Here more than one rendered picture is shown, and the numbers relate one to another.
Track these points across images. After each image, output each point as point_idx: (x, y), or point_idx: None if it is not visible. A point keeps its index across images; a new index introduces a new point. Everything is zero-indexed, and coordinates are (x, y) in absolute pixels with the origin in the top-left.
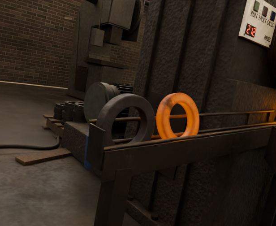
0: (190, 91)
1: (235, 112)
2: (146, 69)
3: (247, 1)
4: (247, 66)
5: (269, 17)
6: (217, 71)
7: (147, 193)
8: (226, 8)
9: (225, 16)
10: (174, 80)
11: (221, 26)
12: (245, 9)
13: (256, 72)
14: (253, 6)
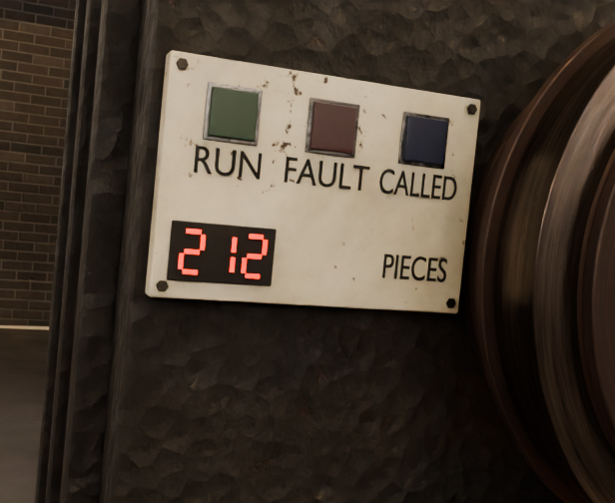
0: None
1: None
2: (44, 397)
3: (163, 99)
4: (303, 436)
5: (388, 152)
6: (104, 483)
7: None
8: (125, 142)
9: (126, 183)
10: (50, 477)
11: (105, 238)
12: (159, 142)
13: (405, 454)
14: (204, 122)
